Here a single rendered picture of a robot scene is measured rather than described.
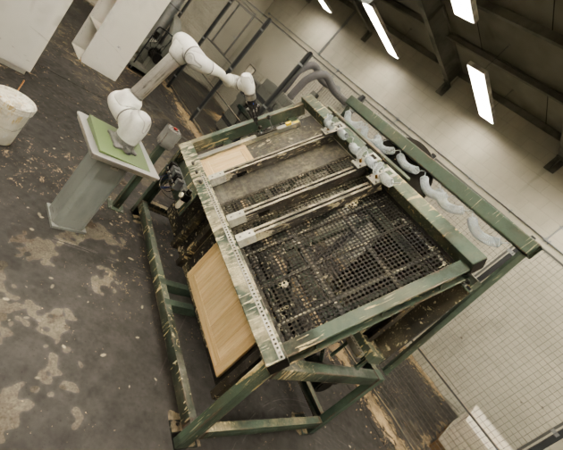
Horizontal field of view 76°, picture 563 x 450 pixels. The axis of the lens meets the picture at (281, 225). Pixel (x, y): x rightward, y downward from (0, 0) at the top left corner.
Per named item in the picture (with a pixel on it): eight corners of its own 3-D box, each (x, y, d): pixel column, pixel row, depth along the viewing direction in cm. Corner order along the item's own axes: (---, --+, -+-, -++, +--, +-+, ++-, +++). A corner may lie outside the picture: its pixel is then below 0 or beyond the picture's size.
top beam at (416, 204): (301, 105, 347) (300, 95, 339) (311, 102, 348) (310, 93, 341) (468, 275, 201) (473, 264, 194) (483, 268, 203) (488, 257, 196)
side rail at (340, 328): (284, 352, 193) (281, 343, 185) (456, 270, 211) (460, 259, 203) (290, 365, 188) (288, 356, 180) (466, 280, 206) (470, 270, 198)
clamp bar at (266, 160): (209, 181, 289) (200, 157, 271) (340, 131, 309) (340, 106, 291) (213, 188, 282) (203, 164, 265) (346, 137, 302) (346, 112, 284)
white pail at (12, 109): (-31, 114, 282) (-4, 66, 269) (13, 131, 306) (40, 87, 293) (-30, 137, 265) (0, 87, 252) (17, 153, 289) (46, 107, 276)
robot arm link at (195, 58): (217, 64, 242) (206, 51, 246) (198, 55, 227) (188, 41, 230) (206, 79, 248) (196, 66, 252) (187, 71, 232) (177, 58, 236)
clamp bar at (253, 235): (236, 240, 243) (227, 215, 225) (388, 178, 262) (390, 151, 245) (240, 250, 236) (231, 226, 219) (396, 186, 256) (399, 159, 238)
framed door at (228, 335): (189, 274, 291) (186, 273, 289) (231, 228, 276) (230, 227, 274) (219, 378, 232) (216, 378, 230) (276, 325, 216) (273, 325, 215)
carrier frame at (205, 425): (130, 208, 347) (181, 144, 324) (234, 250, 443) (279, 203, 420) (173, 450, 202) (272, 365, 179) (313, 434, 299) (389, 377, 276)
